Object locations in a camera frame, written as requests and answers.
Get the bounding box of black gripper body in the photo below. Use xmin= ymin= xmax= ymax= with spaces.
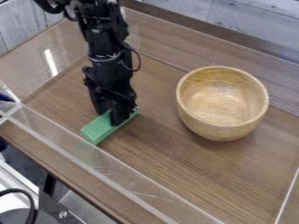
xmin=81 ymin=55 xmax=136 ymax=112

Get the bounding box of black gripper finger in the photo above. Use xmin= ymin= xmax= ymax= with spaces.
xmin=109 ymin=101 xmax=132 ymax=126
xmin=88 ymin=88 xmax=109 ymax=115

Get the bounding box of green rectangular block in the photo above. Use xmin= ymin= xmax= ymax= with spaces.
xmin=80 ymin=109 xmax=138 ymax=145

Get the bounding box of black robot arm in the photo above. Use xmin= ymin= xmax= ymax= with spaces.
xmin=33 ymin=0 xmax=137 ymax=126

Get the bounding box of light wooden bowl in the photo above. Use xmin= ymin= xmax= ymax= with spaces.
xmin=175 ymin=66 xmax=269 ymax=142

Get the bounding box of black table leg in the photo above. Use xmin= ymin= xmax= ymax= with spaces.
xmin=42 ymin=174 xmax=57 ymax=197

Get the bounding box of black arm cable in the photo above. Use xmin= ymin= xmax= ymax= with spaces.
xmin=116 ymin=43 xmax=143 ymax=73

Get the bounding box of clear acrylic tray wall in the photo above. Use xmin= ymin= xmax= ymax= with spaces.
xmin=0 ymin=10 xmax=299 ymax=224

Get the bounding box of grey metal base plate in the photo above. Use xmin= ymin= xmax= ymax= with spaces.
xmin=38 ymin=191 xmax=117 ymax=224

